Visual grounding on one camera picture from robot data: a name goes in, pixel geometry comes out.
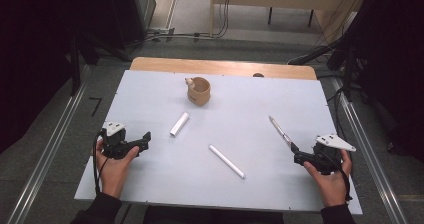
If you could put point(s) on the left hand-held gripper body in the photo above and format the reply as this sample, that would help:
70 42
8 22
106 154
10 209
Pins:
115 140

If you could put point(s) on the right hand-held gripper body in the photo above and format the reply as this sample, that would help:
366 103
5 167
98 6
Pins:
328 155

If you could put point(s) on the white glue stick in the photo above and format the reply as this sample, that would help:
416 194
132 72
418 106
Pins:
179 124

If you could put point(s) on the beige pen holder cup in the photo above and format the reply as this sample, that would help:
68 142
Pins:
199 95

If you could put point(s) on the thin white pen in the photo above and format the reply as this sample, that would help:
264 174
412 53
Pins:
226 161

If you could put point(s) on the person's left hand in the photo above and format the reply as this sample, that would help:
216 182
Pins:
113 172

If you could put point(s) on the person's right hand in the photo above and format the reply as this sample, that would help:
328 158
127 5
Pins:
333 187

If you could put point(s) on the black tripod stand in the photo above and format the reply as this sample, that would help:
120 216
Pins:
76 67

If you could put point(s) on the black stand with power strip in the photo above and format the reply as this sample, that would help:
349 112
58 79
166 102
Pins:
311 54

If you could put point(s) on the person's dark clothed torso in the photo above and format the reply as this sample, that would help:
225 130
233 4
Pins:
213 216

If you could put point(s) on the black curtain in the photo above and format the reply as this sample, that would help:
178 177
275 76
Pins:
33 50
400 67

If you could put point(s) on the grey cabinet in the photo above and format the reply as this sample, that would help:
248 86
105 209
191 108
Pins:
140 7

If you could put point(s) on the metal floor rail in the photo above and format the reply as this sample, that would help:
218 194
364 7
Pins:
46 150
370 154

